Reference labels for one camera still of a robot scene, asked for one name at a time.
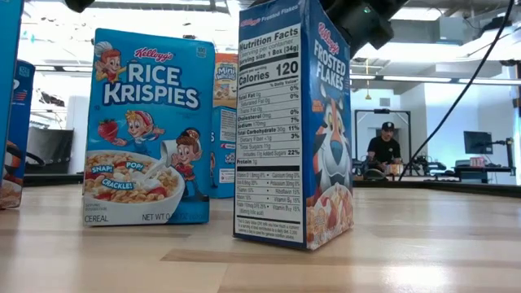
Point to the Frosted Flakes cereal box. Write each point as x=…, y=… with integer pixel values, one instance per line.
x=277, y=122
x=22, y=122

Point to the Frosted Mini Wheats cereal box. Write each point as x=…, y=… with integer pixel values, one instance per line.
x=226, y=77

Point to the Rice Krispies cereal box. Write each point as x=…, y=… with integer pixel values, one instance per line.
x=6, y=40
x=224, y=163
x=150, y=122

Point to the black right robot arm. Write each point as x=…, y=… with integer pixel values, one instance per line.
x=362, y=28

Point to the hanging pendant lamp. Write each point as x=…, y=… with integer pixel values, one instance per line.
x=368, y=95

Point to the person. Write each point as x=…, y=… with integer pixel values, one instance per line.
x=384, y=148

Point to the small colourful box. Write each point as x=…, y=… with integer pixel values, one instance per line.
x=394, y=169

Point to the long ceiling light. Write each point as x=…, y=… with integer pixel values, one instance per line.
x=415, y=78

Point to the small pink box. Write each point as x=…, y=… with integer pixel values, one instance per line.
x=477, y=162

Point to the black computer monitor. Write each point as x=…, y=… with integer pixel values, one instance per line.
x=478, y=142

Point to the black desk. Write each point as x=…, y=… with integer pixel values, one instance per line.
x=480, y=170

